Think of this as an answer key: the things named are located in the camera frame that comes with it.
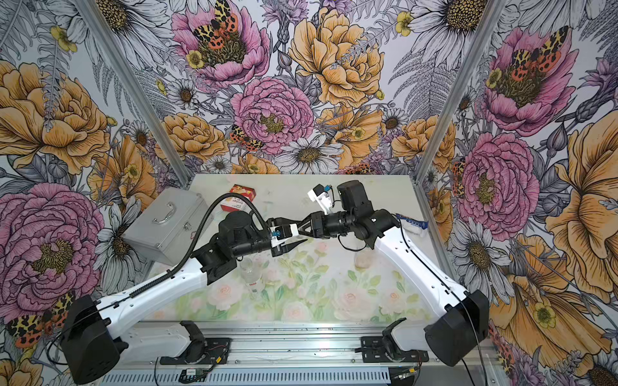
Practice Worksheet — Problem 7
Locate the silver metal case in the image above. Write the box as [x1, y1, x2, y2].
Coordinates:
[123, 188, 209, 265]

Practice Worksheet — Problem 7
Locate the aluminium corner post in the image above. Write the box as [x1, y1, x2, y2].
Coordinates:
[76, 1, 192, 188]
[414, 0, 508, 183]

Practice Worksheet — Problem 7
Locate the left aluminium corner post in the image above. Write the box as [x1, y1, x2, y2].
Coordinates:
[76, 1, 192, 188]

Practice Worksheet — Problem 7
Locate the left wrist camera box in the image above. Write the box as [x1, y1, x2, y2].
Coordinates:
[270, 230, 301, 255]

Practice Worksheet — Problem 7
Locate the red cigarette box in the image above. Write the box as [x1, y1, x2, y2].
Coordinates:
[220, 184, 256, 212]

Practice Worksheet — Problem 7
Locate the clear bottle green label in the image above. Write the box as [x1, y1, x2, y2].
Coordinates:
[354, 250, 374, 270]

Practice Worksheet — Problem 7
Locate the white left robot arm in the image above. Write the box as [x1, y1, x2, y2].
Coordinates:
[58, 212, 306, 384]

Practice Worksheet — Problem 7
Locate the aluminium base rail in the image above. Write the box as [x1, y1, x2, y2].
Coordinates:
[95, 321, 509, 385]

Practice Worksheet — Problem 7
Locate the blue white bandage packet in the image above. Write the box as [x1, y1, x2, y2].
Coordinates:
[395, 213, 429, 236]

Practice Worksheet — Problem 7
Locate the right aluminium corner post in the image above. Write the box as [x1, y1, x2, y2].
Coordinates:
[414, 0, 508, 183]

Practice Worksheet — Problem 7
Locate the clear bottle white label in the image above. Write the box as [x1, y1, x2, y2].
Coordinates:
[239, 257, 264, 294]

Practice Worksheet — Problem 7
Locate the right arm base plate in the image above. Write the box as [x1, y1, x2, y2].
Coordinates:
[354, 336, 430, 363]

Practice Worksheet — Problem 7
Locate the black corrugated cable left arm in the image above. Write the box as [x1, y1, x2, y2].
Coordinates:
[127, 192, 271, 300]

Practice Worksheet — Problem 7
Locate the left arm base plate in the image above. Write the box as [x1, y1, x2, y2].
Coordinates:
[159, 338, 232, 366]

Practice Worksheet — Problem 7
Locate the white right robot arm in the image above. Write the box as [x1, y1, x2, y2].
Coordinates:
[291, 180, 489, 367]

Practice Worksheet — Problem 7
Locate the small green circuit board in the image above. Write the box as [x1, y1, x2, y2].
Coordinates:
[178, 368, 209, 384]

